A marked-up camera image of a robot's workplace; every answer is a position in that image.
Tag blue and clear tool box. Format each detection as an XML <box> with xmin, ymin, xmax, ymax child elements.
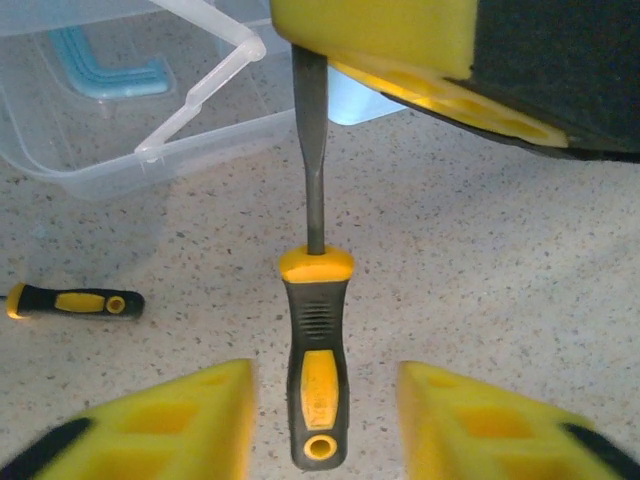
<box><xmin>0</xmin><ymin>0</ymin><xmax>406</xmax><ymax>201</ymax></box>

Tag large yellow-handled screwdriver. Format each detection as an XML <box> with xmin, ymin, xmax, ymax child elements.
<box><xmin>278</xmin><ymin>44</ymin><xmax>356</xmax><ymax>471</ymax></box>

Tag small yellow-handled screwdriver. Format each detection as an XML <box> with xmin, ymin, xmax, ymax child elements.
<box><xmin>5</xmin><ymin>282</ymin><xmax>146</xmax><ymax>322</ymax></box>

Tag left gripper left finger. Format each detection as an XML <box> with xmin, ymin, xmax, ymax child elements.
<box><xmin>0</xmin><ymin>357</ymin><xmax>257</xmax><ymax>480</ymax></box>

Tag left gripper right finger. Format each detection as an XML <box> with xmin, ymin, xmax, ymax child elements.
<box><xmin>397</xmin><ymin>359</ymin><xmax>640</xmax><ymax>480</ymax></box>

